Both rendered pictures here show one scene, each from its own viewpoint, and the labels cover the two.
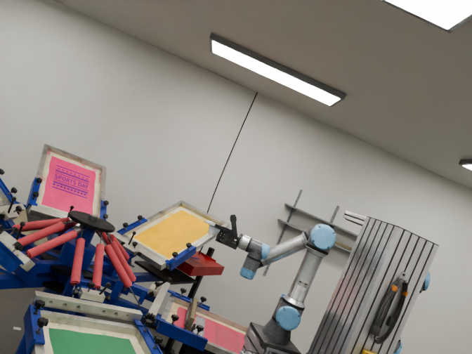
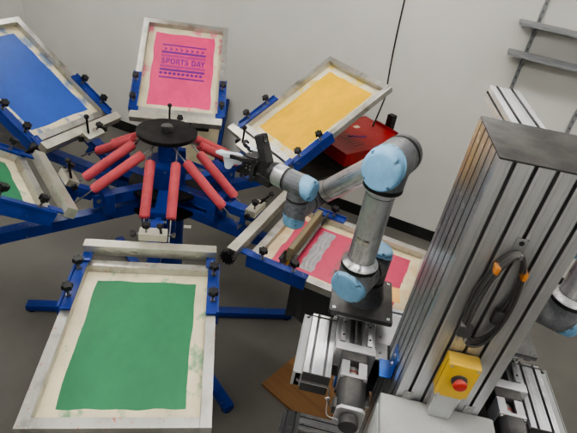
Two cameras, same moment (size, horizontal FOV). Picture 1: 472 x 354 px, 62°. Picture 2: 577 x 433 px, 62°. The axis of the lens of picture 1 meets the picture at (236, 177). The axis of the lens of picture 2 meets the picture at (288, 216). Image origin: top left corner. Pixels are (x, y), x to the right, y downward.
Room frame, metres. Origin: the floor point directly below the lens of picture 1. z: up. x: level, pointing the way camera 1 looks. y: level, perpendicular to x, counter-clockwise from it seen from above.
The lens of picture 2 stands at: (0.73, -0.71, 2.41)
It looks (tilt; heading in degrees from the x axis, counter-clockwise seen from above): 33 degrees down; 21
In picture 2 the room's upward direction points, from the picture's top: 10 degrees clockwise
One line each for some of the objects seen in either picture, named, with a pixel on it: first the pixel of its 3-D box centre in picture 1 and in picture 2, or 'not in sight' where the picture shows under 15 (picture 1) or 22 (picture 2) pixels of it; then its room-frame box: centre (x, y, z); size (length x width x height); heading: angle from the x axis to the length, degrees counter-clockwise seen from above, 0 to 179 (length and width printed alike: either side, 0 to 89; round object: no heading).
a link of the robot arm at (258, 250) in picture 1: (258, 249); (300, 186); (1.99, -0.25, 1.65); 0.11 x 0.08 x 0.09; 82
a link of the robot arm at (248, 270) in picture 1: (250, 266); (297, 209); (2.00, -0.25, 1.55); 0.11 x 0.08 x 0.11; 172
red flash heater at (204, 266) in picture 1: (189, 260); (355, 138); (3.84, 0.08, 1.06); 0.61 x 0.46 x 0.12; 152
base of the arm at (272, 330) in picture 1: (279, 328); (365, 284); (2.08, -0.53, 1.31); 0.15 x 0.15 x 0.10
